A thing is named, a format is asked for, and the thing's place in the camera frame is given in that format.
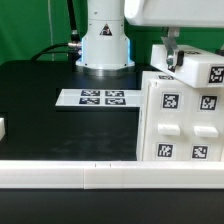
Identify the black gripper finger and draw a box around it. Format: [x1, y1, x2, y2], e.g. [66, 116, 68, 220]
[161, 27, 184, 72]

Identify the white cabinet body box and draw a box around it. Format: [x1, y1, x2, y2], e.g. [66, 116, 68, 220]
[135, 70, 224, 162]

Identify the white cabinet door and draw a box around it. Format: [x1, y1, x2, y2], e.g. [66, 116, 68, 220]
[187, 88, 224, 161]
[142, 81, 191, 161]

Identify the white left fence stub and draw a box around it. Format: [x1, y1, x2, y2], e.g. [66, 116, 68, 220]
[0, 118, 5, 141]

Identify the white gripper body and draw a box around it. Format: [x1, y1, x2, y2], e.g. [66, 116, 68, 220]
[124, 0, 224, 28]

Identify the black cable bundle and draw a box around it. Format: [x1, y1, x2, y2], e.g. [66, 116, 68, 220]
[30, 0, 83, 62]

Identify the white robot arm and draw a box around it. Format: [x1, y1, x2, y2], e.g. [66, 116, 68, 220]
[76, 0, 224, 74]

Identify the white front fence rail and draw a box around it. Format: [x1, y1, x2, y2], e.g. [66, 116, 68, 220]
[0, 160, 224, 189]

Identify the white cabinet top block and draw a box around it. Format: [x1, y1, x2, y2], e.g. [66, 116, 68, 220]
[150, 45, 224, 88]

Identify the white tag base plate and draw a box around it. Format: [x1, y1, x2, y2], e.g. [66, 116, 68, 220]
[56, 89, 141, 108]

